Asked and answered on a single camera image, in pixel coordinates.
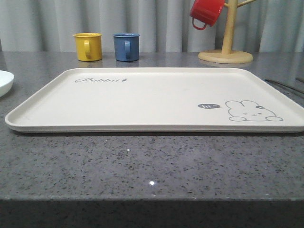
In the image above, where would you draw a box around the silver metal fork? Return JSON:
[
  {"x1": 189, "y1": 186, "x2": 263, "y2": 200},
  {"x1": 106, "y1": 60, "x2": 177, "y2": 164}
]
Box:
[{"x1": 264, "y1": 79, "x2": 304, "y2": 97}]

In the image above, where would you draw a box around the white round plate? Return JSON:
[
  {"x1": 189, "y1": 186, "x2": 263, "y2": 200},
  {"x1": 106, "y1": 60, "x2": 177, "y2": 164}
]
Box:
[{"x1": 0, "y1": 70, "x2": 14, "y2": 97}]

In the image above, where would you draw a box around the blue enamel mug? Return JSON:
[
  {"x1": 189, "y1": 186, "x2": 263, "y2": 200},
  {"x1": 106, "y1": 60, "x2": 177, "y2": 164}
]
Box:
[{"x1": 113, "y1": 33, "x2": 140, "y2": 62}]

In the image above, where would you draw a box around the beige rabbit serving tray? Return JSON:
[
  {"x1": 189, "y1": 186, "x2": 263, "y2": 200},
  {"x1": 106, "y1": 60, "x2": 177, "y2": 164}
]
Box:
[{"x1": 5, "y1": 67, "x2": 304, "y2": 133}]

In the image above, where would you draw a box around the yellow enamel mug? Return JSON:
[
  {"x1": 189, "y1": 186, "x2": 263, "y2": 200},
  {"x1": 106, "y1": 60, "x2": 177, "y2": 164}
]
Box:
[{"x1": 73, "y1": 33, "x2": 102, "y2": 62}]

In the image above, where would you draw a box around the wooden mug tree stand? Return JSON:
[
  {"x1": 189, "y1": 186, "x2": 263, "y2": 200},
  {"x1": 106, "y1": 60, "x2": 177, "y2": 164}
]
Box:
[{"x1": 198, "y1": 0, "x2": 255, "y2": 64}]

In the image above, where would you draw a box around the red enamel mug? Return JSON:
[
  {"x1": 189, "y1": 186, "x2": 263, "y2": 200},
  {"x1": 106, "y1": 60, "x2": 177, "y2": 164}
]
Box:
[{"x1": 190, "y1": 0, "x2": 225, "y2": 30}]

